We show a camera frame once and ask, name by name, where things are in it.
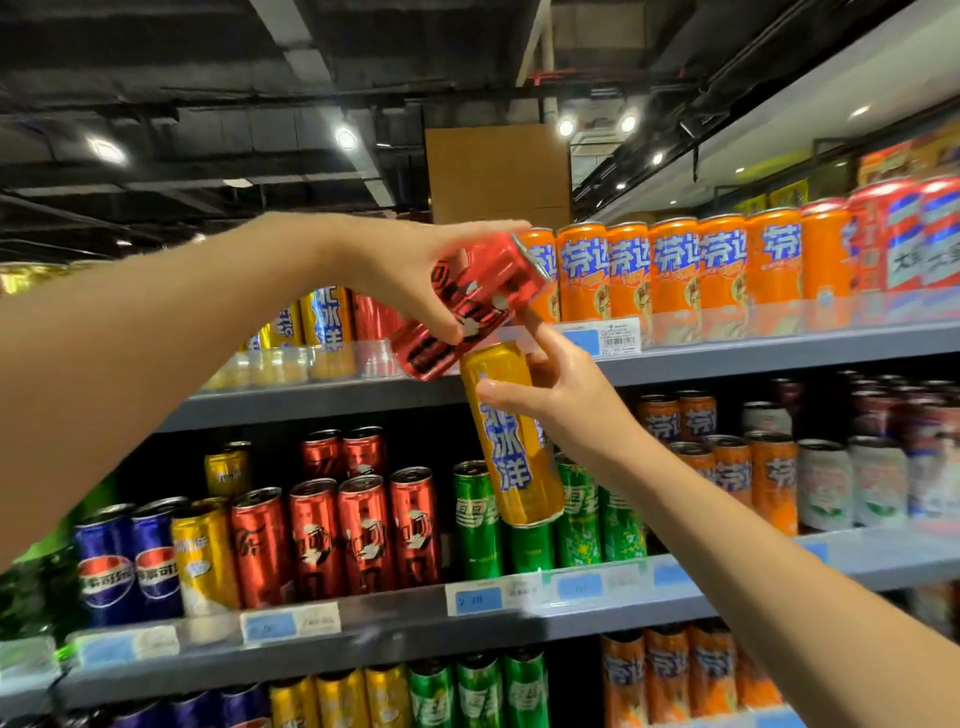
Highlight person's left hand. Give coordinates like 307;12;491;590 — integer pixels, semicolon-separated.
329;213;535;348

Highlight person's right hand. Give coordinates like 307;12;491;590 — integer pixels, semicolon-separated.
476;307;654;481

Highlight slim yellow soda can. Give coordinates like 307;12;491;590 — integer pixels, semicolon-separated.
314;669;370;728
458;341;565;530
363;663;414;728
268;677;322;728

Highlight red soda can figure print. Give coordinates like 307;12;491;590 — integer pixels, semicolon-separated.
342;425;388;478
389;230;553;384
389;466;444;590
337;473;397;596
288;478;346;601

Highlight orange soda can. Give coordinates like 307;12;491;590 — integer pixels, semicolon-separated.
697;213;750;343
746;207;804;339
556;221;613;324
637;394;682;444
688;620;740;718
734;652;785;710
746;430;800;538
648;216;703;346
605;221;654;348
800;198;855;331
517;227;562;325
704;434;754;510
599;632;650;728
667;440;718;485
643;626;693;725
677;389;719;440

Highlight row of yellow cans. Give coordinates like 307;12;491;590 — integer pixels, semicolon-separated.
0;260;358;388

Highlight grey metal shelf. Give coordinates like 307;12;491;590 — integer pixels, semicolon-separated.
0;288;960;728

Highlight row of red-white-blue cans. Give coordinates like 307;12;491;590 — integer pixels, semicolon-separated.
836;368;960;523

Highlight blue soda can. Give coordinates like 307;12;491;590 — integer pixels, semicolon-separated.
108;698;170;728
166;689;223;728
218;682;273;728
73;503;140;630
131;496;189;622

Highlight person's right forearm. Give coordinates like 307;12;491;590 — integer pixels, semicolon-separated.
599;438;960;728

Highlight person's left forearm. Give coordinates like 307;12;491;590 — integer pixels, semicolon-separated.
0;213;361;575

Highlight brown wooden panel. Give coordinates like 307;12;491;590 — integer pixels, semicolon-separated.
425;123;573;230

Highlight row of ceiling spotlights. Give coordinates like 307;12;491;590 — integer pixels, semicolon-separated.
86;108;871;196

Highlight rows of colourful gift boxes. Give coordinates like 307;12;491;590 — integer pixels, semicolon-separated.
738;123;960;211

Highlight cluster of green plastic bottles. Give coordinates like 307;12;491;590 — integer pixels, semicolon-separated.
0;472;121;646

